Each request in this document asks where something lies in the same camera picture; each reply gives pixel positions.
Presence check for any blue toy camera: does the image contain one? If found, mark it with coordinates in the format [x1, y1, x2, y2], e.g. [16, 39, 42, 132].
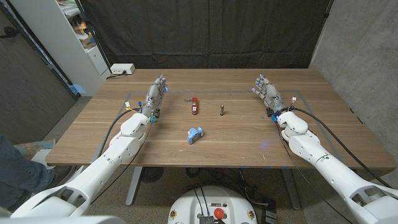
[187, 126, 205, 145]

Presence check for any white shelf cabinet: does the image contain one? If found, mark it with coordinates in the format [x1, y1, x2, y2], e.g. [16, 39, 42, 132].
[9, 0, 111, 97]

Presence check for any black round floor fan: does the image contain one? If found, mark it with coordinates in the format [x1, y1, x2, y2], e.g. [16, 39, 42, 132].
[140, 167, 165, 184]

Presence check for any white table leg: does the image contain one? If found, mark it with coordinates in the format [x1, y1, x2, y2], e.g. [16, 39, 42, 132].
[281, 167, 302, 211]
[126, 166, 144, 207]

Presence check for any black metal pole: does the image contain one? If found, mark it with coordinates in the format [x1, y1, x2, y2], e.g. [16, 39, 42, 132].
[74, 0, 112, 73]

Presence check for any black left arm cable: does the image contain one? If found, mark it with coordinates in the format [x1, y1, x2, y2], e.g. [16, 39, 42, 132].
[98, 107, 144, 158]

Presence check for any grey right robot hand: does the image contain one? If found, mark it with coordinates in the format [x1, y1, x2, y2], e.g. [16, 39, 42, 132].
[251, 73, 289, 115]

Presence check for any red multitool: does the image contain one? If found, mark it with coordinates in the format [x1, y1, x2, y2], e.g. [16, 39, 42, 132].
[184, 96, 200, 116]

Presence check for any black door handle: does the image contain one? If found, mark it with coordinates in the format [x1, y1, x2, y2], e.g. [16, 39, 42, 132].
[0, 26, 19, 39]

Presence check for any cardboard box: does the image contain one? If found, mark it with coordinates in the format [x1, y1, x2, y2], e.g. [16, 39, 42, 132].
[79, 33, 96, 49]

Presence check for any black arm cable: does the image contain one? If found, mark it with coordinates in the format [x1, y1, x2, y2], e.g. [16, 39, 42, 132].
[98, 107, 144, 158]
[291, 106, 393, 190]

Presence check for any black curtain backdrop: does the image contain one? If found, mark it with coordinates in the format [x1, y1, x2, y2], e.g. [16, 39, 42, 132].
[79, 0, 333, 70]

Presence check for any yellow toy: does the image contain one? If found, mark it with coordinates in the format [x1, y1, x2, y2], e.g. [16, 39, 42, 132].
[74, 21, 88, 34]

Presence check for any white power strip box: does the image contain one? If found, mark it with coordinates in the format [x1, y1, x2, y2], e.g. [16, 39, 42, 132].
[109, 63, 136, 75]

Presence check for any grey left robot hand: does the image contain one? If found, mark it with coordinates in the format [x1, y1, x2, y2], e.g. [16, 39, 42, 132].
[141, 73, 169, 118]

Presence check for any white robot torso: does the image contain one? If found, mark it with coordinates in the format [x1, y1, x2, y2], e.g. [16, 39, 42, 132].
[167, 185, 258, 224]

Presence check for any colourful printed cloth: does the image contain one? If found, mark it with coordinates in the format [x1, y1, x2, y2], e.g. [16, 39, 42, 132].
[14, 139, 56, 159]

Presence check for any person leg in jeans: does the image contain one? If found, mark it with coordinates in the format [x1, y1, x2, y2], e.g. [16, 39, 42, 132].
[0, 134, 55, 210]

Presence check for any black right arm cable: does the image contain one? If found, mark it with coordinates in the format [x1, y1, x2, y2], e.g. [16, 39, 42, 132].
[291, 106, 393, 190]

